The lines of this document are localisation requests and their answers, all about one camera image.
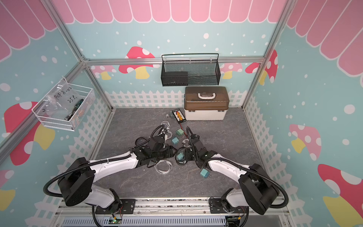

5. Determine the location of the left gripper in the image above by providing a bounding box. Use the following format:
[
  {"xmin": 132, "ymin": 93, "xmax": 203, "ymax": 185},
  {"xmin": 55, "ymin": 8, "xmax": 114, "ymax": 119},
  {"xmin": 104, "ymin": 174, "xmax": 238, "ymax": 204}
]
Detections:
[{"xmin": 151, "ymin": 145, "xmax": 178, "ymax": 160}]

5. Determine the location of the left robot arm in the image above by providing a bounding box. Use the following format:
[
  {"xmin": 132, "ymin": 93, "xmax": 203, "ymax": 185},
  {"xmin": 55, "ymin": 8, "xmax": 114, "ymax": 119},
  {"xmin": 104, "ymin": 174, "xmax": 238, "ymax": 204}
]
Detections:
[{"xmin": 43, "ymin": 136, "xmax": 177, "ymax": 208}]

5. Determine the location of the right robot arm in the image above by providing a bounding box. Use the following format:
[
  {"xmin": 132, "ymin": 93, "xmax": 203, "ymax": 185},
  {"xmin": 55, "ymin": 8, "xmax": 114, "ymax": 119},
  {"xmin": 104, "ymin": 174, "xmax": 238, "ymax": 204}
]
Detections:
[{"xmin": 188, "ymin": 134, "xmax": 289, "ymax": 215}]

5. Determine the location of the black orange battery pack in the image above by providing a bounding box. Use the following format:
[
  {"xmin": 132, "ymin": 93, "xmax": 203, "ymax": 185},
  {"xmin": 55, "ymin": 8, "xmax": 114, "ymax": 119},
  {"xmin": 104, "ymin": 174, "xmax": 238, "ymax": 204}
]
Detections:
[{"xmin": 172, "ymin": 108, "xmax": 186, "ymax": 124}]

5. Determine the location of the teal charger cube middle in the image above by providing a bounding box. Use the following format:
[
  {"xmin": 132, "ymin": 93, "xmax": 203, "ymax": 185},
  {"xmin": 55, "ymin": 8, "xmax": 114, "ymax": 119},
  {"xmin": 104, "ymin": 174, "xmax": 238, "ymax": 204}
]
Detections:
[{"xmin": 172, "ymin": 137, "xmax": 179, "ymax": 145}]

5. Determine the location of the teal charger cube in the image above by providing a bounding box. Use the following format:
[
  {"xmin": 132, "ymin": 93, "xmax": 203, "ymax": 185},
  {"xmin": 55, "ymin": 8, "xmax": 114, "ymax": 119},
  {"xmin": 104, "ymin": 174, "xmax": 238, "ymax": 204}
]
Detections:
[
  {"xmin": 172, "ymin": 137, "xmax": 179, "ymax": 145},
  {"xmin": 200, "ymin": 168, "xmax": 210, "ymax": 178}
]

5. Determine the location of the teal charger cube near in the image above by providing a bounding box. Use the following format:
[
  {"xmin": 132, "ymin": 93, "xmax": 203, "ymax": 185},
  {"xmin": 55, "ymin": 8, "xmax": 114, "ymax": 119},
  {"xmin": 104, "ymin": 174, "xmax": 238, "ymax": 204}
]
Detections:
[{"xmin": 200, "ymin": 168, "xmax": 210, "ymax": 178}]

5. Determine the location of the green charger cube far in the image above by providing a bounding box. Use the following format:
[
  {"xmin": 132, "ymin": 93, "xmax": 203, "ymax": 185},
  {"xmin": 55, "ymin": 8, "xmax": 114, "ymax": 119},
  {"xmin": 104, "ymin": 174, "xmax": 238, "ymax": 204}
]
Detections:
[{"xmin": 176, "ymin": 129, "xmax": 184, "ymax": 136}]

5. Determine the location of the brown lidded storage box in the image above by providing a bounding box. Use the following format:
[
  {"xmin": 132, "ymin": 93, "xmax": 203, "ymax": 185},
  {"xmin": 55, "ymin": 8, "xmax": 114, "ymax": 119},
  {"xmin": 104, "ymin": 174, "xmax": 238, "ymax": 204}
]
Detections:
[{"xmin": 184, "ymin": 86, "xmax": 230, "ymax": 121}]

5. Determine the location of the green circuit board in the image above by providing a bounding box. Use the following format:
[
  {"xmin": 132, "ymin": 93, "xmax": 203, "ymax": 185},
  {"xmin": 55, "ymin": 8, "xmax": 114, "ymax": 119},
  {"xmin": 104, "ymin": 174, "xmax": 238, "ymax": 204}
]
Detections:
[{"xmin": 109, "ymin": 217, "xmax": 122, "ymax": 225}]

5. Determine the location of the clear plastic labelled bag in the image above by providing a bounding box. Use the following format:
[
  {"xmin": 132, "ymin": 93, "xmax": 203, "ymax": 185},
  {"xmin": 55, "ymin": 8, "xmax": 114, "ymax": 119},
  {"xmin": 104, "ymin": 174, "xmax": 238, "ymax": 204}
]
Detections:
[{"xmin": 42, "ymin": 79, "xmax": 83, "ymax": 116}]

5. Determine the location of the white cable coil far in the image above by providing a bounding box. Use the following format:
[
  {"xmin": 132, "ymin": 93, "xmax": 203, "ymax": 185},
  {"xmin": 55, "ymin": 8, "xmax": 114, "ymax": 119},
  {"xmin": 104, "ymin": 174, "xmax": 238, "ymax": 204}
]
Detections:
[{"xmin": 161, "ymin": 120, "xmax": 172, "ymax": 135}]

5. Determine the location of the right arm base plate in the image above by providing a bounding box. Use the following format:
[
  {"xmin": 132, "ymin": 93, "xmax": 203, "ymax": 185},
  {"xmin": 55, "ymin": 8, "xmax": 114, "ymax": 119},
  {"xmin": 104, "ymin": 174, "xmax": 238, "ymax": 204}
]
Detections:
[{"xmin": 208, "ymin": 197, "xmax": 246, "ymax": 214}]

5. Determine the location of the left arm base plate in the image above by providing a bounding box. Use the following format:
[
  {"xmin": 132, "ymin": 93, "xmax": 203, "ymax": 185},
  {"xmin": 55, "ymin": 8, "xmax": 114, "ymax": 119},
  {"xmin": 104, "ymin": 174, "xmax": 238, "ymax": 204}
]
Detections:
[{"xmin": 95, "ymin": 199, "xmax": 136, "ymax": 215}]

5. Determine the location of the black mesh wall basket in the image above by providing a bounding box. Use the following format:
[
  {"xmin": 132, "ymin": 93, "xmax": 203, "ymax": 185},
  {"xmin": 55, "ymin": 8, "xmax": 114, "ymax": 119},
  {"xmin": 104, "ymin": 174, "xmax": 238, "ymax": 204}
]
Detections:
[{"xmin": 161, "ymin": 53, "xmax": 221, "ymax": 87}]

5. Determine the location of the white wire wall basket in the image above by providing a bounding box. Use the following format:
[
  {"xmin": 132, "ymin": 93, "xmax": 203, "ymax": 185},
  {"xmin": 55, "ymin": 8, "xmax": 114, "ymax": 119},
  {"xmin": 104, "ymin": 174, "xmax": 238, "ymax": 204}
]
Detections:
[{"xmin": 32, "ymin": 78, "xmax": 95, "ymax": 131}]

